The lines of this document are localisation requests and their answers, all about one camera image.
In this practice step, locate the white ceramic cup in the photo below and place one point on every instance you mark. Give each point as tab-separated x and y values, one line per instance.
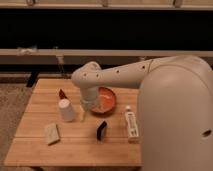
66	110

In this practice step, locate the white tube bottle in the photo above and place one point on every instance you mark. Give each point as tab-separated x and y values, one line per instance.
132	127

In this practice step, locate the orange bowl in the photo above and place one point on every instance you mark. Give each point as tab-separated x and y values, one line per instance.
108	101

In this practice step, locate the black eraser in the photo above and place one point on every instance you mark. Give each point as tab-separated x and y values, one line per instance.
100	130

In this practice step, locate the wooden table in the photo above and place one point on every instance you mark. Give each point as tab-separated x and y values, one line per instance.
78	145

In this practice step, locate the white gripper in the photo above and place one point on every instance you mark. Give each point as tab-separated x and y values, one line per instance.
89	99

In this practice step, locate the beige sponge block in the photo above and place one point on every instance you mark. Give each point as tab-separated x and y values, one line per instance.
51	134

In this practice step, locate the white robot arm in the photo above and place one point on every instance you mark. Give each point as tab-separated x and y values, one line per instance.
174	106

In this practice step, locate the small dark red object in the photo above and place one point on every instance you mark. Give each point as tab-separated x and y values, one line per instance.
62	95

